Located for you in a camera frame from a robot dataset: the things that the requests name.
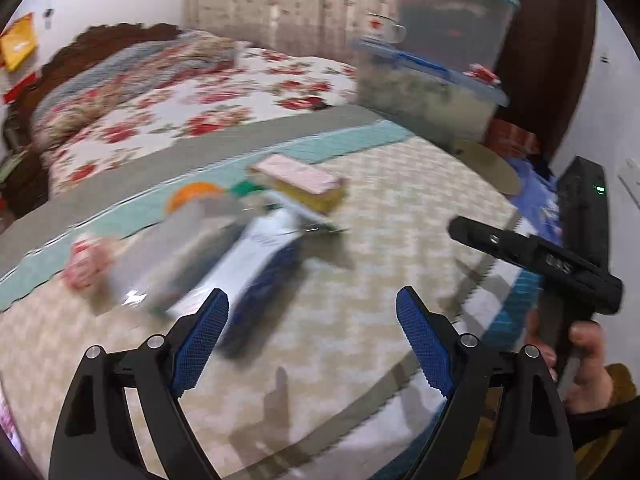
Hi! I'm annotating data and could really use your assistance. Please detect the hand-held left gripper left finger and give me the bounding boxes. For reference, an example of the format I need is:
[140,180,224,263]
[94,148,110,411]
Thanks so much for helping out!
[48,287,231,480]

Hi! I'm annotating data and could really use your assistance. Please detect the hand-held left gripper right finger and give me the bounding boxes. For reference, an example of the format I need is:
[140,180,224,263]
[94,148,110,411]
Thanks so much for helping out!
[395,286,576,480]

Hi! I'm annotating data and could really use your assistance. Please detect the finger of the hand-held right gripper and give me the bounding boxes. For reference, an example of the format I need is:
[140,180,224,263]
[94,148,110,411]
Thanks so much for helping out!
[447,216,537,264]

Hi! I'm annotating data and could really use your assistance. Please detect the white and blue box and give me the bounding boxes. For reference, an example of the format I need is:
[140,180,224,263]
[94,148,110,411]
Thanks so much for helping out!
[170,207,306,361]

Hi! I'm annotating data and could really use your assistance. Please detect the clear bottle with orange cap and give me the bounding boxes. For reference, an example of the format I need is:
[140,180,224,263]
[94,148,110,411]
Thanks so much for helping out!
[107,181,246,311]

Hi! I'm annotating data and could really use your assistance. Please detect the red and white packet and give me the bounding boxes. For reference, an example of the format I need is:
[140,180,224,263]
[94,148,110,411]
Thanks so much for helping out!
[62,235,118,291]

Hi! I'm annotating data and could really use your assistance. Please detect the green and white packet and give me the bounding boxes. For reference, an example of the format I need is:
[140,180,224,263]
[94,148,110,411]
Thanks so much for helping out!
[227,180,351,236]

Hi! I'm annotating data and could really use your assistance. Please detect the pink and yellow box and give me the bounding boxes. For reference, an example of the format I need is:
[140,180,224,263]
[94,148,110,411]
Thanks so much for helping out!
[248,154,347,213]

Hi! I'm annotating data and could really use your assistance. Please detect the person's right forearm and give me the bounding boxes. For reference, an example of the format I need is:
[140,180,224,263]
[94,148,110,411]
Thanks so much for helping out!
[569,394,640,453]

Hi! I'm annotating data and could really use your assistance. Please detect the person's right hand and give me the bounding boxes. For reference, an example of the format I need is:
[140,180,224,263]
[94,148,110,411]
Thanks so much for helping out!
[528,310,616,415]

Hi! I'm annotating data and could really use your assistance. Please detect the blue cloth bag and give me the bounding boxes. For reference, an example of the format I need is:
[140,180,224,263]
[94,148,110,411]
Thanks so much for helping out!
[505,155,568,226]

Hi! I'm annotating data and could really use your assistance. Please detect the zigzag patterned blanket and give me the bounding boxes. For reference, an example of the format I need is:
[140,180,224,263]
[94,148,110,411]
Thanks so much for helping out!
[0,105,546,480]

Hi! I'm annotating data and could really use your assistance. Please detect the red gift box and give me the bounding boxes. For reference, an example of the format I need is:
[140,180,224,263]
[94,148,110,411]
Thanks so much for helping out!
[487,119,541,161]

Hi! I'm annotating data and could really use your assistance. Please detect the blue lid storage box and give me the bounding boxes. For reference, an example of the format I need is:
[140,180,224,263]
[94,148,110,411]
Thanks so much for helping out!
[350,37,511,146]

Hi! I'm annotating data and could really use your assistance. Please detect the small red pack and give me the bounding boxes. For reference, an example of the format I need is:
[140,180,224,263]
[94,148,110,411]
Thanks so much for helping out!
[467,63,501,86]

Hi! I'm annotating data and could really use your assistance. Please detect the dark brown wardrobe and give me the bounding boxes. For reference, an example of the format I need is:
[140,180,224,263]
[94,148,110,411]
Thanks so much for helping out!
[492,0,598,171]

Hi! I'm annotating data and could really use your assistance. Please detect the teal lid storage box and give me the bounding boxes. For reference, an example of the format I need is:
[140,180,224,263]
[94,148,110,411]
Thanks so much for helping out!
[390,0,521,68]

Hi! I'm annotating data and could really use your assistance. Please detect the floral bedsheet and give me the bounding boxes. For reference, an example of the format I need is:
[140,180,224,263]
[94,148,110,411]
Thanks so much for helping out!
[40,47,361,193]

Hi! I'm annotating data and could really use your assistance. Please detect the white enamel mug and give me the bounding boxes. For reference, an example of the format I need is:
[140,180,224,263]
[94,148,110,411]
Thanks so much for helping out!
[362,12,407,43]

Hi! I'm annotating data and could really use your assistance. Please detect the folded floral quilt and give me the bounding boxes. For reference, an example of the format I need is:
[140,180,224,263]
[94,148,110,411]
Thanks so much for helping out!
[30,30,241,148]

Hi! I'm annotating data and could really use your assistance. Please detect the carved wooden headboard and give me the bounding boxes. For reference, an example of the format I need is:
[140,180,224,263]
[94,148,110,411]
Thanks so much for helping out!
[0,22,183,211]

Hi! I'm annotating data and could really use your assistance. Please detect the leaf print curtain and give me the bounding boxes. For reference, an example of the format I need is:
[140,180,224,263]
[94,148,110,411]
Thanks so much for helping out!
[182,0,401,66]

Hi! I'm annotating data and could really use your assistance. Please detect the yellow paper bag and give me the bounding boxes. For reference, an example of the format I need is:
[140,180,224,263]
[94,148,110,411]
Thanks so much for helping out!
[0,12,38,72]

